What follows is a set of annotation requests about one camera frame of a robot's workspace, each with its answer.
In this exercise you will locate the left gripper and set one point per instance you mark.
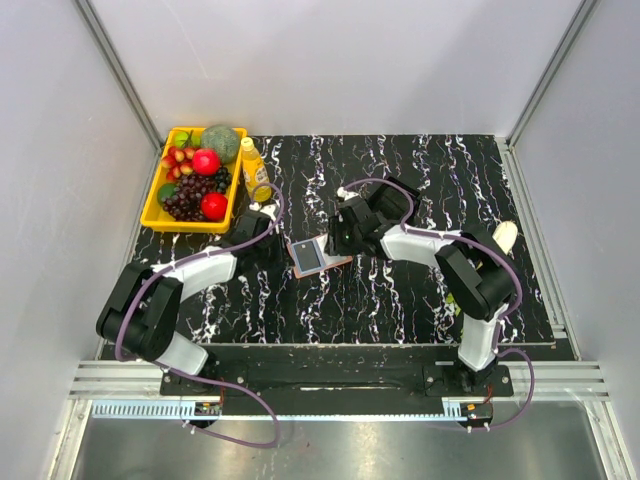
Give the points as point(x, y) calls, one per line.
point(281, 261)

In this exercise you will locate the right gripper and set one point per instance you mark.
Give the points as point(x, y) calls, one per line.
point(335, 227)

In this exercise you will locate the pink leather card holder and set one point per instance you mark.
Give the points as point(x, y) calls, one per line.
point(329, 261)

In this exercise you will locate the black card box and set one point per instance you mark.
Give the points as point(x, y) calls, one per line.
point(391, 203)

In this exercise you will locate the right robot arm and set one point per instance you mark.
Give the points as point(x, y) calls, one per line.
point(477, 351)

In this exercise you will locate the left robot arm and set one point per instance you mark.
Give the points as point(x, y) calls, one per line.
point(141, 313)

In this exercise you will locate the yellow juice bottle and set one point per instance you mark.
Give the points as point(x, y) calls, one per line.
point(254, 171)

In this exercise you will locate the red pomegranate lower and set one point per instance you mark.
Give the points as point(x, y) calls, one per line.
point(214, 206)

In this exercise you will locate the red pomegranate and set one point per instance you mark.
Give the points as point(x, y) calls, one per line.
point(214, 206)
point(206, 162)

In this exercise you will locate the small black grape bunch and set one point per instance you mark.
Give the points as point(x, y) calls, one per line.
point(222, 180)

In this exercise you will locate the dark purple grape bunch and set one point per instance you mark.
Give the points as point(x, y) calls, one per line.
point(184, 205)

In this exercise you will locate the red pomegranate upper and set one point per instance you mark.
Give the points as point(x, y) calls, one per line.
point(206, 162)

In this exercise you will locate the yellow plastic tray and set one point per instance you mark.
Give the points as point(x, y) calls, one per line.
point(156, 219)

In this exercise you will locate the green melon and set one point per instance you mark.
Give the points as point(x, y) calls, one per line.
point(224, 140)

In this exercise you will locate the small red fruit bunch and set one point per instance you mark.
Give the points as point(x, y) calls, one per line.
point(177, 163)

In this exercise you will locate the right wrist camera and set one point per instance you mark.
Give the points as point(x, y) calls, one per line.
point(345, 200)

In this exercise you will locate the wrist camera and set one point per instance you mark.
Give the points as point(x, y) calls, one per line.
point(345, 200)
point(271, 210)

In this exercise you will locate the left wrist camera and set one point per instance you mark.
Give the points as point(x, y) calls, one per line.
point(271, 210)

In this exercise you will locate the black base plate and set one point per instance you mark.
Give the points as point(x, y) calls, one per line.
point(342, 380)

